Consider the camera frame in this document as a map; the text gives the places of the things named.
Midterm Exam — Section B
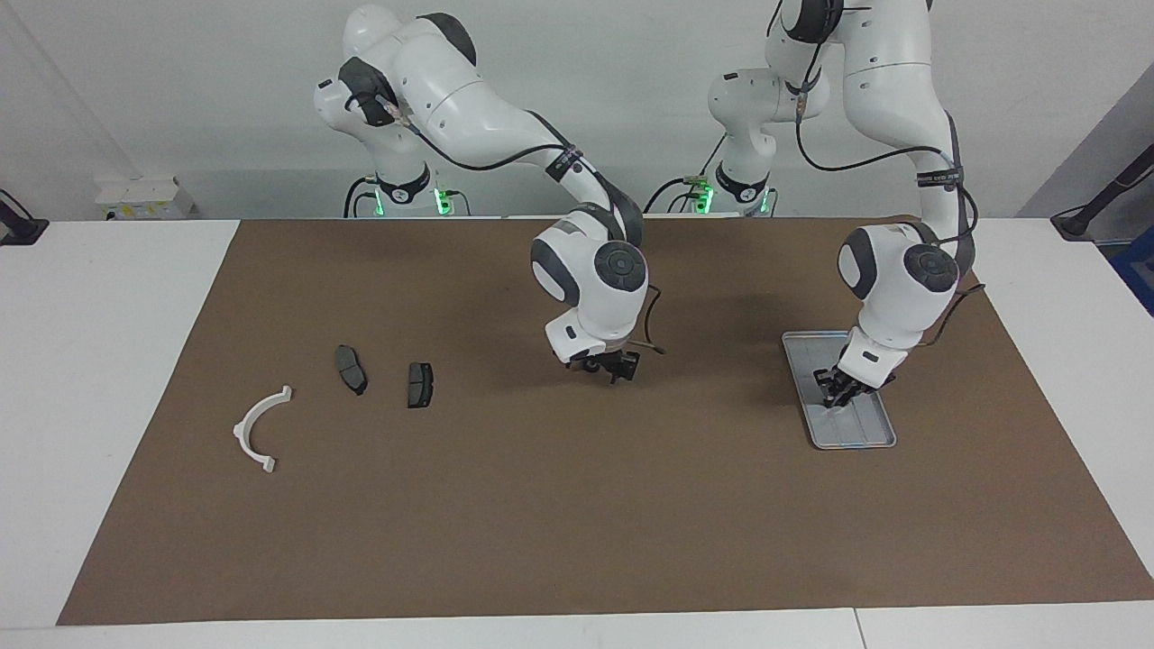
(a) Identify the silver metal tray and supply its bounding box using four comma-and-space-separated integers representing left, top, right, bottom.
781, 330, 897, 451

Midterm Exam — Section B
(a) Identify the brown table mat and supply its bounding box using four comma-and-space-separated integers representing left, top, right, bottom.
56, 216, 1154, 626

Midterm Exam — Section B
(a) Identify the curved dark brake pad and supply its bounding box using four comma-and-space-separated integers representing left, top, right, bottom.
335, 345, 369, 397

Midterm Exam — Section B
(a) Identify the blue object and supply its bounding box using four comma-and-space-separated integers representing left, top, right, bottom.
1111, 236, 1154, 316

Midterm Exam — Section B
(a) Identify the white box with labels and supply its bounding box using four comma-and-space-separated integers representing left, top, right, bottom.
95, 176, 195, 222

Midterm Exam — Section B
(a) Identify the black table clamp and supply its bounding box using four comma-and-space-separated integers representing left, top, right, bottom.
0, 189, 49, 247

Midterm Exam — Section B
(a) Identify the black left base cable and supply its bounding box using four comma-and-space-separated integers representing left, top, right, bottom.
643, 135, 727, 215

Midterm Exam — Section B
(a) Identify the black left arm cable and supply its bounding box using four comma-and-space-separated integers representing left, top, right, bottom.
766, 0, 988, 348

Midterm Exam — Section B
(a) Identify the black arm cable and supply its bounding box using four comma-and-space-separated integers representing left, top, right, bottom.
766, 0, 988, 348
347, 90, 668, 354

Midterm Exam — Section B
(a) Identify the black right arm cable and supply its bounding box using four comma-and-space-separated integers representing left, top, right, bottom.
347, 90, 668, 354

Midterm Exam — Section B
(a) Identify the white curved plastic bracket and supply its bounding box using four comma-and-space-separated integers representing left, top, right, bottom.
233, 385, 294, 475

